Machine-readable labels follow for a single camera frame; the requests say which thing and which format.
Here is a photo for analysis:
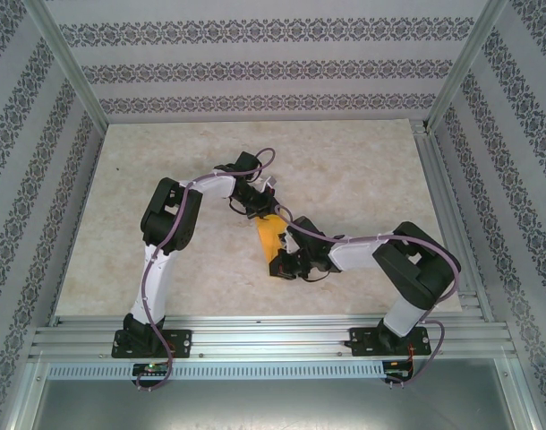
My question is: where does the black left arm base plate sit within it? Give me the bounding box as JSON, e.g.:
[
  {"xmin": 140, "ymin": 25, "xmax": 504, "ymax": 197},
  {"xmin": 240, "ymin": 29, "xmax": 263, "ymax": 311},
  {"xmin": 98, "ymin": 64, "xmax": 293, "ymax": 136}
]
[{"xmin": 111, "ymin": 329, "xmax": 193, "ymax": 359}]

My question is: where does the orange paper sheet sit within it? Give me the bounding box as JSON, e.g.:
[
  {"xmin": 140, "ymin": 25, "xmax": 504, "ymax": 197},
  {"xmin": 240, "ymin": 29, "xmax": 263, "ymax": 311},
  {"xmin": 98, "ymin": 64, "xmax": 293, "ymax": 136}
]
[{"xmin": 256, "ymin": 213, "xmax": 292, "ymax": 277}]

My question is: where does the aluminium side rail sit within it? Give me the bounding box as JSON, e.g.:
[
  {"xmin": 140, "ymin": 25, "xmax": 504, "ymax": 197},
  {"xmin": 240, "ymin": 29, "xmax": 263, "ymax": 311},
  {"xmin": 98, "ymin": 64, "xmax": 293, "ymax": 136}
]
[{"xmin": 411, "ymin": 120, "xmax": 496, "ymax": 322}]

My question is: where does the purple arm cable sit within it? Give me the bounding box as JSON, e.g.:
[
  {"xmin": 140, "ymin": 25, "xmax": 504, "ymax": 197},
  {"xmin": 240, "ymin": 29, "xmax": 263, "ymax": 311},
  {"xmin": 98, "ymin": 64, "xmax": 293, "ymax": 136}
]
[
  {"xmin": 275, "ymin": 204, "xmax": 462, "ymax": 389},
  {"xmin": 136, "ymin": 147, "xmax": 277, "ymax": 393}
]

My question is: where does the grey metal sheet panel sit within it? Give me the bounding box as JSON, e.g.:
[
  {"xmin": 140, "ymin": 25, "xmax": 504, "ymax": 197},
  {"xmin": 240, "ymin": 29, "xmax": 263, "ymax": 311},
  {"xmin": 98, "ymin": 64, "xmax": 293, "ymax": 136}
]
[{"xmin": 13, "ymin": 357, "xmax": 538, "ymax": 430}]

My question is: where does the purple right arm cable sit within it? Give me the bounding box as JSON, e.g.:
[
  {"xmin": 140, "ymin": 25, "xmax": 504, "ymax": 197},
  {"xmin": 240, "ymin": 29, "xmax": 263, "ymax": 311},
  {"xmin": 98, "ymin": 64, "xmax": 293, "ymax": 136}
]
[{"xmin": 275, "ymin": 204, "xmax": 462, "ymax": 389}]

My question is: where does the slotted grey cable duct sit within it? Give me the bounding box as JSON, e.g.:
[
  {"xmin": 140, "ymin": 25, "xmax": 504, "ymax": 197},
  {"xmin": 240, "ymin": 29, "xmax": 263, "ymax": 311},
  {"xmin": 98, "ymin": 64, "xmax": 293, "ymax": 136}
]
[{"xmin": 47, "ymin": 361, "xmax": 386, "ymax": 381}]

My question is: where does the aluminium mounting rail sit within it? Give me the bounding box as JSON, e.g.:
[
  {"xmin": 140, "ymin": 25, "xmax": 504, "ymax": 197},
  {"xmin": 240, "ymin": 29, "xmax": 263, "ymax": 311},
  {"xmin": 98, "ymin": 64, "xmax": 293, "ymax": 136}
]
[{"xmin": 29, "ymin": 315, "xmax": 518, "ymax": 359}]

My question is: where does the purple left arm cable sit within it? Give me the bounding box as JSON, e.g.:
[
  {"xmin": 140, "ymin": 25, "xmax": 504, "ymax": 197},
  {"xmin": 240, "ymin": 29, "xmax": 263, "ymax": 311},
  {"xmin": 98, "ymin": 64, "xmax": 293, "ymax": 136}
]
[{"xmin": 136, "ymin": 147, "xmax": 277, "ymax": 393}]

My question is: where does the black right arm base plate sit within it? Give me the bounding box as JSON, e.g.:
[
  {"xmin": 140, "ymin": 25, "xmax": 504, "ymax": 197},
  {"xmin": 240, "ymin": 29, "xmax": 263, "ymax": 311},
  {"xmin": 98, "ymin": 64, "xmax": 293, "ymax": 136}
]
[{"xmin": 349, "ymin": 326, "xmax": 433, "ymax": 358}]

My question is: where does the aluminium frame post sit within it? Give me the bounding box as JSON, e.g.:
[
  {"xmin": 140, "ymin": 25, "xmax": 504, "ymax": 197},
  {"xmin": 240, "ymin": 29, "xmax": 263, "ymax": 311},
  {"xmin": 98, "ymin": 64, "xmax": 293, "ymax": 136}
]
[
  {"xmin": 427, "ymin": 0, "xmax": 509, "ymax": 133},
  {"xmin": 21, "ymin": 0, "xmax": 111, "ymax": 131}
]

